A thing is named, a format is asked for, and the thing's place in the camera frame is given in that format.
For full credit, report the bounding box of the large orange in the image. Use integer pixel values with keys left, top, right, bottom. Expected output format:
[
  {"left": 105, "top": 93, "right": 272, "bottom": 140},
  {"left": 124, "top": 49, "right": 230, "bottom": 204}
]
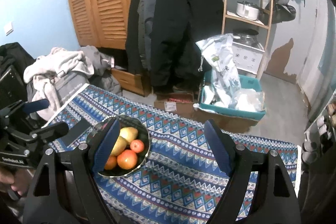
[
  {"left": 104, "top": 156, "right": 117, "bottom": 170},
  {"left": 117, "top": 149, "right": 138, "bottom": 170}
]

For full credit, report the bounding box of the yellow green pear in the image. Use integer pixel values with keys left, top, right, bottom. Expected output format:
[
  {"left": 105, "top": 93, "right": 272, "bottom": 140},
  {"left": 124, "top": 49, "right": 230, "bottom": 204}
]
[{"left": 120, "top": 127, "right": 138, "bottom": 144}]

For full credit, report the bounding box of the dark glass fruit bowl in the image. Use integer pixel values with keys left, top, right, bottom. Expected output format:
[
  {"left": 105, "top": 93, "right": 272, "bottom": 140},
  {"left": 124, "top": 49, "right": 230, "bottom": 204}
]
[{"left": 86, "top": 115, "right": 150, "bottom": 177}]

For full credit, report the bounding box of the small mandarin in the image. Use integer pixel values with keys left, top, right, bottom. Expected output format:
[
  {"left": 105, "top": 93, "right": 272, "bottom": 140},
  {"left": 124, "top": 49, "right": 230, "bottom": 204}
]
[{"left": 130, "top": 139, "right": 145, "bottom": 153}]

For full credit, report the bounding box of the person's left hand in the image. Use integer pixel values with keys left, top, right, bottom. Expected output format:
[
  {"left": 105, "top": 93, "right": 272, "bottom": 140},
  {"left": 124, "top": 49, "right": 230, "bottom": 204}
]
[{"left": 1, "top": 166, "right": 33, "bottom": 197}]

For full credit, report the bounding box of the black smartphone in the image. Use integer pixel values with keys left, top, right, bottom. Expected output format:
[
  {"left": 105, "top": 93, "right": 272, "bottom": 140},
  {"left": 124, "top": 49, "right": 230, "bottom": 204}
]
[{"left": 60, "top": 118, "right": 91, "bottom": 147}]

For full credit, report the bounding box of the pile of grey white clothes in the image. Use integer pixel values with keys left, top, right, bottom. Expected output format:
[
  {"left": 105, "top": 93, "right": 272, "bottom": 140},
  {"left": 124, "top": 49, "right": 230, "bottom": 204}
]
[{"left": 23, "top": 46, "right": 121, "bottom": 121}]

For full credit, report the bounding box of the blue patterned tablecloth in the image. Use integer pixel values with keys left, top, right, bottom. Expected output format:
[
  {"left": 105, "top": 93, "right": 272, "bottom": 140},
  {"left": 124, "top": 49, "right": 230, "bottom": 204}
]
[{"left": 47, "top": 84, "right": 299, "bottom": 223}]

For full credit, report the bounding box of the clear plastic bag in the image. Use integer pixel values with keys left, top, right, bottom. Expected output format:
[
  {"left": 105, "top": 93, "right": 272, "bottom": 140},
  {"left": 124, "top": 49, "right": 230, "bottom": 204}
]
[{"left": 231, "top": 88, "right": 265, "bottom": 113}]

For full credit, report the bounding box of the cardboard box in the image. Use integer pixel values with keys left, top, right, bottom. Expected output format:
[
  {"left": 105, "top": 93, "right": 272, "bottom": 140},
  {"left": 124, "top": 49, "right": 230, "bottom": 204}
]
[{"left": 154, "top": 100, "right": 258, "bottom": 133}]

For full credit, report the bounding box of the wooden drawer unit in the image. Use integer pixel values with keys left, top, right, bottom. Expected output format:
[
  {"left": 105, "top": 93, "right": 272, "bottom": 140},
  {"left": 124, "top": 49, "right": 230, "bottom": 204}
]
[{"left": 111, "top": 68, "right": 151, "bottom": 97}]

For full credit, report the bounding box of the teal plastic bin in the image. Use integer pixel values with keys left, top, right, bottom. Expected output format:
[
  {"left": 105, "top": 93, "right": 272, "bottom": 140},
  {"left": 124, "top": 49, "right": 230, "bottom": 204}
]
[{"left": 198, "top": 71, "right": 266, "bottom": 121}]

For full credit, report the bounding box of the shoe rack with shoes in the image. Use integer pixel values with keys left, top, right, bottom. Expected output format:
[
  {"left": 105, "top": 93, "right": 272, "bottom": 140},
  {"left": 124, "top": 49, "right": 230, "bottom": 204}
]
[{"left": 301, "top": 91, "right": 335, "bottom": 173}]

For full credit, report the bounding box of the white patterned storage box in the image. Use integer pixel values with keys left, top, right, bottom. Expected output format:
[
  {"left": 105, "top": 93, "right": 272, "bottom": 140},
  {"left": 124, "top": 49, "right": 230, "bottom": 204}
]
[{"left": 232, "top": 42, "right": 265, "bottom": 75}]

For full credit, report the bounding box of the white blue rice bag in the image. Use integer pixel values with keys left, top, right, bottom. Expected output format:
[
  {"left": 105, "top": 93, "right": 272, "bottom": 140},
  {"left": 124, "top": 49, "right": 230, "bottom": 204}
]
[{"left": 196, "top": 34, "right": 241, "bottom": 104}]

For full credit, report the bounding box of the glass lidded pot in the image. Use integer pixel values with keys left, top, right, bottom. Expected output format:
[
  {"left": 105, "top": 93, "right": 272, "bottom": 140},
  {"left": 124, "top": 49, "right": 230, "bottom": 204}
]
[{"left": 233, "top": 28, "right": 259, "bottom": 46}]

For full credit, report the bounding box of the wooden shelf rack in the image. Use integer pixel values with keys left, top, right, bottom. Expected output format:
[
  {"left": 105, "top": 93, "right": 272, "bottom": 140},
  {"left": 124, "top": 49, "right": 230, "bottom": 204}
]
[{"left": 222, "top": 0, "right": 273, "bottom": 79}]

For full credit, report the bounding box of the white cooking pot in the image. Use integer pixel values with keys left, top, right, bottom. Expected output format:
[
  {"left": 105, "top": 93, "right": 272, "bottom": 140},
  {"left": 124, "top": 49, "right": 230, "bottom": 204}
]
[{"left": 236, "top": 0, "right": 261, "bottom": 21}]

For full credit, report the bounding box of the black hanging jacket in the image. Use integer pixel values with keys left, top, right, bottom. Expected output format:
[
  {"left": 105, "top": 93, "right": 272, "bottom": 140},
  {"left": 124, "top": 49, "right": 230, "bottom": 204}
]
[{"left": 125, "top": 0, "right": 224, "bottom": 93}]

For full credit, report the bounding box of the grey hanging bag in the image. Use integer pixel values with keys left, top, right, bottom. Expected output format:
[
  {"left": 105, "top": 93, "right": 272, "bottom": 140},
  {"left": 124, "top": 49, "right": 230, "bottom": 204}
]
[{"left": 272, "top": 0, "right": 296, "bottom": 24}]

